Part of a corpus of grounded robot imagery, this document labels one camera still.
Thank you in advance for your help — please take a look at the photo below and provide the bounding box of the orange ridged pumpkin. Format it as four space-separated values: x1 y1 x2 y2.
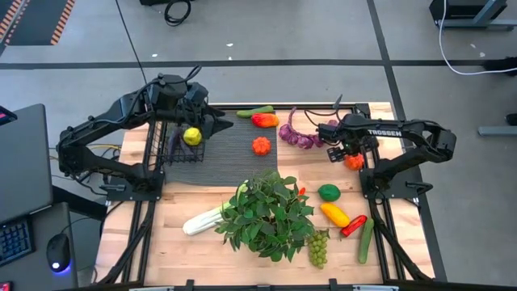
251 136 272 157

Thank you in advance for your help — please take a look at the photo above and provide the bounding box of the black pot with leafy plant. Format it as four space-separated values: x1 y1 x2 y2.
214 167 316 263

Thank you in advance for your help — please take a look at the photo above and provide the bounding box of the dark device with red light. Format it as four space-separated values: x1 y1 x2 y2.
0 105 19 127

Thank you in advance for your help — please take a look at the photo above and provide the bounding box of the pale green celery stalk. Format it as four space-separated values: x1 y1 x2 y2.
182 180 250 237

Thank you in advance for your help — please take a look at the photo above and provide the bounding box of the green cucumber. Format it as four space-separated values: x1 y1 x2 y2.
358 217 376 265
236 105 275 120

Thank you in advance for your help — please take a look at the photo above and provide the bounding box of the black coiled cable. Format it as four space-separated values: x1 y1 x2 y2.
163 0 193 27

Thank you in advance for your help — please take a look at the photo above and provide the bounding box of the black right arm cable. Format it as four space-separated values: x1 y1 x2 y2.
303 94 344 127

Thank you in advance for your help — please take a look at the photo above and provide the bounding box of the white floor cable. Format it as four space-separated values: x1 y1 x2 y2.
438 0 517 77

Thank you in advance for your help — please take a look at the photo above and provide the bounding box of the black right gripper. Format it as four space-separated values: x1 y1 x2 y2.
317 114 371 163

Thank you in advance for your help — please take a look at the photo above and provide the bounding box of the yellow-green apple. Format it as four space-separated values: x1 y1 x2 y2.
183 127 204 147

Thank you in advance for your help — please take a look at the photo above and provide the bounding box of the hazard striped floor mat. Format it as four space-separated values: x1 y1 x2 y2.
0 0 77 56

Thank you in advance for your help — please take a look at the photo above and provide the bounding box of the grey desk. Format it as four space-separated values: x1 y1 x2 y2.
0 201 80 291

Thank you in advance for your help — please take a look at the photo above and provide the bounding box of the green lime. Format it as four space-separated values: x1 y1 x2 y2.
317 183 342 203

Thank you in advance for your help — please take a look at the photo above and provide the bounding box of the yellow bell pepper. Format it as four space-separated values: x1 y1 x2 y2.
320 202 351 229

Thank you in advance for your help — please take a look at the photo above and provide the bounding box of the red and yellow pepper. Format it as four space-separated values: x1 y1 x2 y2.
250 112 280 129

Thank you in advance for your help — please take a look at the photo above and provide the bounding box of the green grape bunch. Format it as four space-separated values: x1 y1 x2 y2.
306 229 331 270

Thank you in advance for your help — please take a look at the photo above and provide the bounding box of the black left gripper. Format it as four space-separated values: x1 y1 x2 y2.
181 82 234 141

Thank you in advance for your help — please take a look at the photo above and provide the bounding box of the black computer mouse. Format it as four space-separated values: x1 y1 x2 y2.
45 233 72 273

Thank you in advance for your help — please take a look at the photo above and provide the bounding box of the black box on grey stand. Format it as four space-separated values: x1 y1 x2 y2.
428 0 517 32

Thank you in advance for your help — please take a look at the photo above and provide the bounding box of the orange tangerine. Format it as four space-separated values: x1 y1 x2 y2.
344 153 365 172

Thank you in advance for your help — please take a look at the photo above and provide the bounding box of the backlit keyboard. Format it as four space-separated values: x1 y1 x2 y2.
0 217 36 268

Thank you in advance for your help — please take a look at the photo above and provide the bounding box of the grey woven placemat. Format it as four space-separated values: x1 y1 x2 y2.
163 111 279 188

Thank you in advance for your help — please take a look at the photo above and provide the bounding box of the shiny red pepper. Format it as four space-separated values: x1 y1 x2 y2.
340 214 368 238

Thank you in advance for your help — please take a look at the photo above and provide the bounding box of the grey monitor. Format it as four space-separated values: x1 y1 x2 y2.
0 103 53 223

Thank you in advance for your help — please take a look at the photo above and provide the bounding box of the yellow cable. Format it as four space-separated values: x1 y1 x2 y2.
86 143 122 152

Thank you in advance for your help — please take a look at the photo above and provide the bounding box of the thin black hanging cable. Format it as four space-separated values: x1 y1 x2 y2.
115 0 149 86

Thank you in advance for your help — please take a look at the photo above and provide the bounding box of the black wire basket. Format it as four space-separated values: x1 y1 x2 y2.
149 119 207 166

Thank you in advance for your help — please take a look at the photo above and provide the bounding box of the grey metal floor bar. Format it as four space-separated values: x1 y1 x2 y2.
478 125 517 137

